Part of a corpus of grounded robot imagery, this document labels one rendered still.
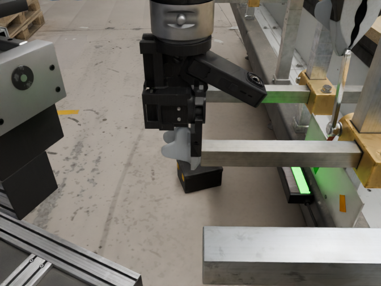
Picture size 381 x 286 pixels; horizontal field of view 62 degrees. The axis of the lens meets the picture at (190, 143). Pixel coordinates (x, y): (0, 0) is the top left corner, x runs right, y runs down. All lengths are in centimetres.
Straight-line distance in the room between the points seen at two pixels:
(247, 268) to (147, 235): 124
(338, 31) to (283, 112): 50
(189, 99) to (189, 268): 102
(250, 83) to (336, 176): 27
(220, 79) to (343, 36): 16
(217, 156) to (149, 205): 112
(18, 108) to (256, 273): 39
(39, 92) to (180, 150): 22
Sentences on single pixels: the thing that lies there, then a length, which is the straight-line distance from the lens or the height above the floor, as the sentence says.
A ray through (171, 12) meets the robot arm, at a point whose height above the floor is 106.
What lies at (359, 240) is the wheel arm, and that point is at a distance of 27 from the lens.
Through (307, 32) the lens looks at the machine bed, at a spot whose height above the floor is 73.
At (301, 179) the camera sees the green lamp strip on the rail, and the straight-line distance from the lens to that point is 70.
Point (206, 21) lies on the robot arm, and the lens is 38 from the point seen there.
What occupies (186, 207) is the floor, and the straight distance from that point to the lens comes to 156.
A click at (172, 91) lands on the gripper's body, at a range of 41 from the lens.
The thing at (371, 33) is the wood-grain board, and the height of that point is 89.
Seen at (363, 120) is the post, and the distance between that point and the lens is 55.
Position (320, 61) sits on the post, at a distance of 76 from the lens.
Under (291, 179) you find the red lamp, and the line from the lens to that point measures 69.
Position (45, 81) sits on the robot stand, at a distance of 53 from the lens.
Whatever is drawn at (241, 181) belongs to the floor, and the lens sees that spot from 171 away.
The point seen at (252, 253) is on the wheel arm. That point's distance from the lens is 24.
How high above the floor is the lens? 115
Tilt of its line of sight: 36 degrees down
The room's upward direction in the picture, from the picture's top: straight up
